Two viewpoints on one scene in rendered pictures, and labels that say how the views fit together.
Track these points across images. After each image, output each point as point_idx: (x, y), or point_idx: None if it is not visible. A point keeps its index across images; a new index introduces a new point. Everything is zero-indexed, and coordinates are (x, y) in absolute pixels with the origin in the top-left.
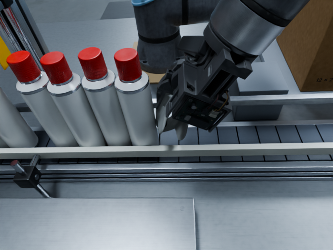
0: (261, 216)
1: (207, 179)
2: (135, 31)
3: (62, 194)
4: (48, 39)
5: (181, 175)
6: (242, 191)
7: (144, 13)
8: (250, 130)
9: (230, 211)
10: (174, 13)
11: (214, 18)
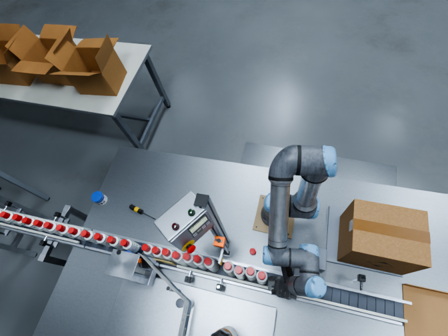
0: (300, 317)
1: None
2: (261, 182)
3: (227, 289)
4: (211, 177)
5: None
6: (295, 305)
7: (269, 213)
8: None
9: (289, 312)
10: None
11: (288, 285)
